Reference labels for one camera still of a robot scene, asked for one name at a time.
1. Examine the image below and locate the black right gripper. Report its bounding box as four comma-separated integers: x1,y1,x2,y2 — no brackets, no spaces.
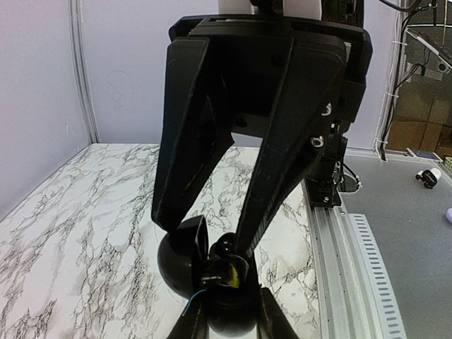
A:
169,16,372,257

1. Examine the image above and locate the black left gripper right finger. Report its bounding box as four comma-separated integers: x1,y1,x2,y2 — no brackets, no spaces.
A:
257,287,299,339

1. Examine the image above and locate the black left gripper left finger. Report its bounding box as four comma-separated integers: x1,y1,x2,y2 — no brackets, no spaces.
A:
167,296,209,339

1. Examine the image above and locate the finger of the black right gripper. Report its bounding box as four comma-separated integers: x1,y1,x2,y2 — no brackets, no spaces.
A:
151,37,233,232

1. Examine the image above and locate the black round disc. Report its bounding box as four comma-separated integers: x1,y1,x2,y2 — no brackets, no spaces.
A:
157,215,259,338

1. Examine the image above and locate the black earbud pair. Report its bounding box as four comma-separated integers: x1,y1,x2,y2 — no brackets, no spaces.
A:
199,232,249,289

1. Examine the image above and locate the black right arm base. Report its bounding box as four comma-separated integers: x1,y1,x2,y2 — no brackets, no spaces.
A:
305,120,359,208

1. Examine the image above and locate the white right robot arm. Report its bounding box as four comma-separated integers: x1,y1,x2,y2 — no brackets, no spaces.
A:
152,1,372,256

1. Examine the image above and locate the lilac earbud case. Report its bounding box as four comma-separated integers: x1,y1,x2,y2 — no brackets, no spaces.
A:
446,208,452,223

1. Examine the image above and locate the white black small device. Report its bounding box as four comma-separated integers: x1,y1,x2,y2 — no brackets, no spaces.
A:
415,168,442,189

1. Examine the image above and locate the aluminium front rail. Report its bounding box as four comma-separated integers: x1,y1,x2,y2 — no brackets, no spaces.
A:
303,148,407,339

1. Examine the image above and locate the right aluminium frame post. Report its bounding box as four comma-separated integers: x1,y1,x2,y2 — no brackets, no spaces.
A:
375,11,406,162

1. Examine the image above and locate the aluminium frame post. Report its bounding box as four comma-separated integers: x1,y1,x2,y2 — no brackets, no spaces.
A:
68,0,100,143
375,11,406,162

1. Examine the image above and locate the left aluminium frame post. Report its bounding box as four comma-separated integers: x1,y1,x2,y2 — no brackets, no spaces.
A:
68,0,100,143

